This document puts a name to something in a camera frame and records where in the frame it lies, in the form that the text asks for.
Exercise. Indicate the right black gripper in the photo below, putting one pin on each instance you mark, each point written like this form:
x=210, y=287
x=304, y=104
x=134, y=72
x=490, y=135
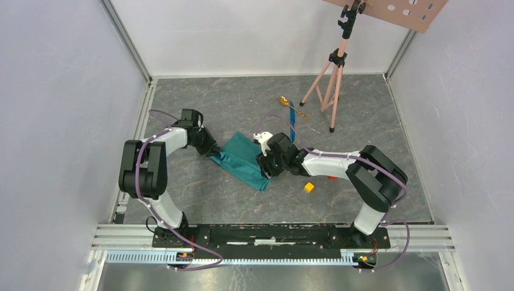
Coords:
x=263, y=163

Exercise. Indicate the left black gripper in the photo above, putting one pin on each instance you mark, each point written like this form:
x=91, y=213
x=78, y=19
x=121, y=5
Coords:
x=211, y=147

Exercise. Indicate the teal cloth napkin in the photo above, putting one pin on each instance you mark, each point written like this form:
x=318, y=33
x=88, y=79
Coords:
x=238, y=157

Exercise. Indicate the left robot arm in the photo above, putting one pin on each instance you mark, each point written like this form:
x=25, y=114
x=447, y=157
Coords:
x=144, y=173

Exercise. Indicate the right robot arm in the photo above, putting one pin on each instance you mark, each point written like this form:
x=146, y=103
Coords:
x=376, y=178

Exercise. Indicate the yellow small cube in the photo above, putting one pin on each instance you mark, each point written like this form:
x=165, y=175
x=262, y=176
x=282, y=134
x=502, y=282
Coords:
x=309, y=187

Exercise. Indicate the gold metal spoon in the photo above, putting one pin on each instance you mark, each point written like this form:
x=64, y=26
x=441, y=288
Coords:
x=285, y=102

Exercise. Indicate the pink tripod stand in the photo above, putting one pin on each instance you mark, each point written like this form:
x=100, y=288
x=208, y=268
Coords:
x=337, y=60

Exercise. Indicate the pink perforated board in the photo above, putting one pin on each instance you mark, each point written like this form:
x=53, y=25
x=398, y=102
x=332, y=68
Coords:
x=413, y=15

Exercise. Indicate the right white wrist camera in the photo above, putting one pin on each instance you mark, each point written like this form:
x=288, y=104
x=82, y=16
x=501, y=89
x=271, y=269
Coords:
x=262, y=138

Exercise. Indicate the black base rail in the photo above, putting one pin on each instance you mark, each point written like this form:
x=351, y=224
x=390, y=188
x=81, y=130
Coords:
x=270, y=244

